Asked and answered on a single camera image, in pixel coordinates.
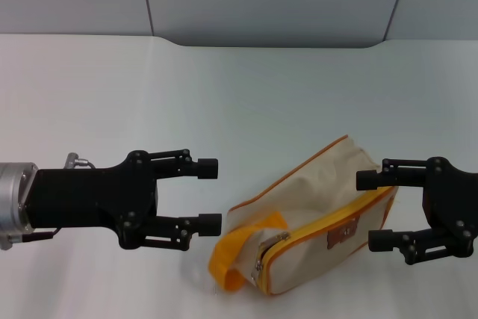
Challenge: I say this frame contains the beige food bag orange trim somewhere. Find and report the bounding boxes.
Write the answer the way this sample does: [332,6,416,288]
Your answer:
[208,134,398,297]

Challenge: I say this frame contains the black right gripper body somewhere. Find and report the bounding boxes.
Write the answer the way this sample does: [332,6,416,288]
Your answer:
[421,155,478,260]

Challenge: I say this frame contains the silver left cable connector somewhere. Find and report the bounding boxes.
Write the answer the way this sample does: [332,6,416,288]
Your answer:
[65,152,99,170]

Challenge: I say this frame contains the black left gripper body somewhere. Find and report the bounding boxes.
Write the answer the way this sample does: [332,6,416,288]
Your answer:
[28,150,161,251]

